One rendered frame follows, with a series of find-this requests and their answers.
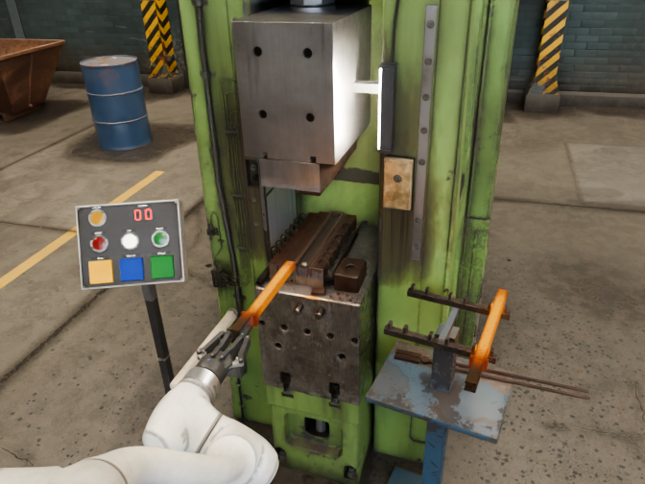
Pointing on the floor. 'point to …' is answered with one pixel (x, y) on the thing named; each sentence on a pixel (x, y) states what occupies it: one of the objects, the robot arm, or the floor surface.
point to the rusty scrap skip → (26, 74)
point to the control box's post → (158, 333)
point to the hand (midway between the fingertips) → (242, 326)
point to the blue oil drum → (117, 102)
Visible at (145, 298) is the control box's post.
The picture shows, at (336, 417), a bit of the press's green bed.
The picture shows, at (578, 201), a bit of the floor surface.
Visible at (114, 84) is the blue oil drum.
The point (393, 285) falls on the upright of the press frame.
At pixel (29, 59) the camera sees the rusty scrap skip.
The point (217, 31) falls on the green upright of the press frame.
